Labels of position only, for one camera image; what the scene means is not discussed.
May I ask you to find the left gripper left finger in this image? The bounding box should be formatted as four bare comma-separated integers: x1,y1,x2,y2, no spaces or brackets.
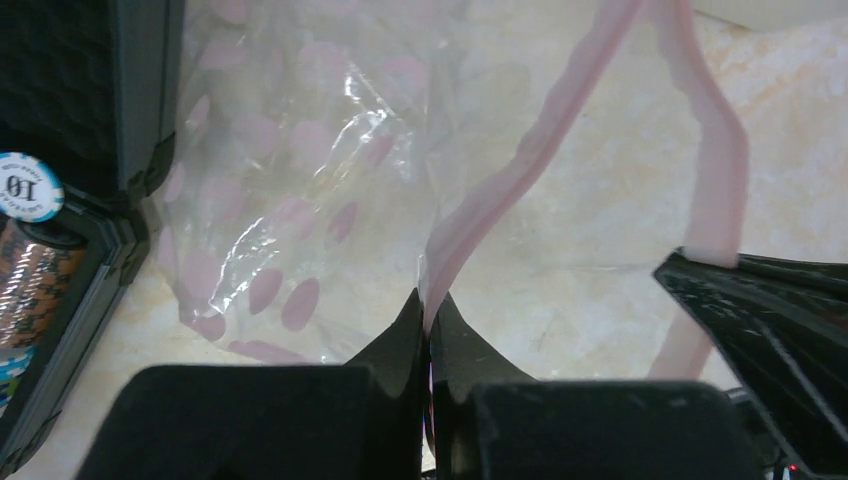
77,292,424,479

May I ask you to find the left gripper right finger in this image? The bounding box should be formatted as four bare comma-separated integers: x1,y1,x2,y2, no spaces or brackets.
430,299,763,479

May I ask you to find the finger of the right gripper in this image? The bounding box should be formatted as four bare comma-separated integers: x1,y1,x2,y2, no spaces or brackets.
653,251,847,477

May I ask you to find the clear pink-dotted zip bag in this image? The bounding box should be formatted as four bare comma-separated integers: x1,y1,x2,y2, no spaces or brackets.
157,1,748,379

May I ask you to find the white blue poker chip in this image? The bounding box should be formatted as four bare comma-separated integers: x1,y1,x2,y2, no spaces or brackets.
1,152,65,223

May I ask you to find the black poker chip case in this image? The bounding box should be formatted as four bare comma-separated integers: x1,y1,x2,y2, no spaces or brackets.
1,1,186,477

